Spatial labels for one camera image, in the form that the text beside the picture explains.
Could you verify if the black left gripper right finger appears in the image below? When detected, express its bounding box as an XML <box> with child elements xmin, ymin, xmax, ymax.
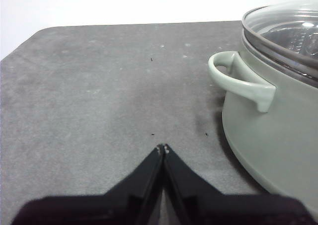
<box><xmin>163</xmin><ymin>143</ymin><xmax>317</xmax><ymax>225</ymax></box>

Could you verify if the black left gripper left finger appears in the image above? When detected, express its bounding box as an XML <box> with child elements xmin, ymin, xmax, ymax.
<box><xmin>11</xmin><ymin>143</ymin><xmax>164</xmax><ymax>225</ymax></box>

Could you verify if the glass lid with green knob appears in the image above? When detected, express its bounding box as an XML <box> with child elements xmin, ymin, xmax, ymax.
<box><xmin>241</xmin><ymin>0</ymin><xmax>318</xmax><ymax>83</ymax></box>

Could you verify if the pale green electric steamer pot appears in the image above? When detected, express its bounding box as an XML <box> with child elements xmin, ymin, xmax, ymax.
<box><xmin>208</xmin><ymin>0</ymin><xmax>318</xmax><ymax>206</ymax></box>

